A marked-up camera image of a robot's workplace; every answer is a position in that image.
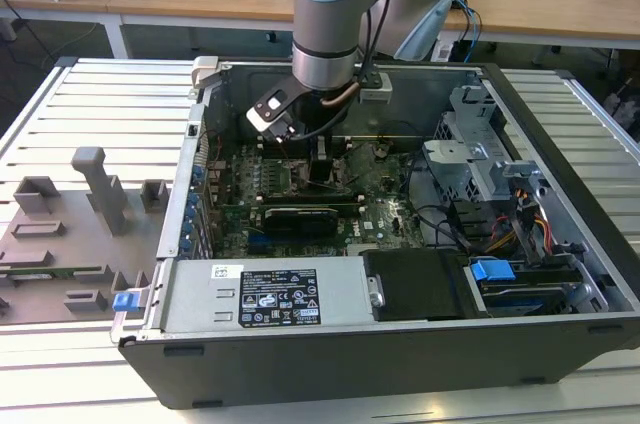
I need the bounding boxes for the light grey case latch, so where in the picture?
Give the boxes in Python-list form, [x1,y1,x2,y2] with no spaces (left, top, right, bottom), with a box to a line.
[192,56,221,90]

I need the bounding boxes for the black graphics card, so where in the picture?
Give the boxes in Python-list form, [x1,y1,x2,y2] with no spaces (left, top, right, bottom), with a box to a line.
[262,206,341,240]

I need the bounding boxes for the CPU socket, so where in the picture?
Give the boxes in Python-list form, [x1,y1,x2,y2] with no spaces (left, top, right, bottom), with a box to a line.
[264,158,351,195]

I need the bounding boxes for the grey power supply unit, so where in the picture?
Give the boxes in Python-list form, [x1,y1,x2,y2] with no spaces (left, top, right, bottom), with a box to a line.
[159,256,376,335]

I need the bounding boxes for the green RAM stick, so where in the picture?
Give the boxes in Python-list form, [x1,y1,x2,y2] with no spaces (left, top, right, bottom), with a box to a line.
[9,267,106,279]

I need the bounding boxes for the pale blue teach pendant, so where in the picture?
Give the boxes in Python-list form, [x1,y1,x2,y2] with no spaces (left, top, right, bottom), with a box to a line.
[394,0,454,60]

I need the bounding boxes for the metal drive cage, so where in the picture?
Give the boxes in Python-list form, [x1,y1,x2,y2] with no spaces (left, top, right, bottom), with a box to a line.
[422,86,506,203]

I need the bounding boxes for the blue disk carrier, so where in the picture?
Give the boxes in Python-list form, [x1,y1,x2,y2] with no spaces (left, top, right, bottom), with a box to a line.
[469,257,516,283]

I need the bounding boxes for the metal socket cover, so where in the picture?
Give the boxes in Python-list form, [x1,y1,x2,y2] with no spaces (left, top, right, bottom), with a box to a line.
[288,158,351,194]

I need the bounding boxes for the red yellow wire bundle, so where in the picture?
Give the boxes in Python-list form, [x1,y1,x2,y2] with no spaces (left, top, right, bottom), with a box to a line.
[492,211,554,255]

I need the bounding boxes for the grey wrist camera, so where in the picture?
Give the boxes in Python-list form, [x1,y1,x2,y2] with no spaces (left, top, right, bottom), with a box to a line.
[358,72,394,104]

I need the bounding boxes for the dark grey PC case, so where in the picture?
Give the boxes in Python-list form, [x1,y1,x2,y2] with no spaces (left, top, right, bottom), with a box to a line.
[110,56,640,410]

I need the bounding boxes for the grey parts rack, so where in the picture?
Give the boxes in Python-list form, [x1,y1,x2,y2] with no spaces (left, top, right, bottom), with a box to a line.
[0,146,171,326]

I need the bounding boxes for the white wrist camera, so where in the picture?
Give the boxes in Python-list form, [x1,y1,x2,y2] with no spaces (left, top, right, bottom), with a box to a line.
[245,76,304,145]

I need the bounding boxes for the blue cable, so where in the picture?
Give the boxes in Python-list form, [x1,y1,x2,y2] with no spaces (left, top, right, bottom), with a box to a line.
[449,0,484,65]

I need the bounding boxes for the green motherboard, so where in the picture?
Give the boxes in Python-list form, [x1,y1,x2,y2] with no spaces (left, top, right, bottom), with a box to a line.
[204,141,426,260]

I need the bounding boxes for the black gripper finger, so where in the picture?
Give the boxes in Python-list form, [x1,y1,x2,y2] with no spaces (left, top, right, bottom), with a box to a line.
[310,136,332,183]

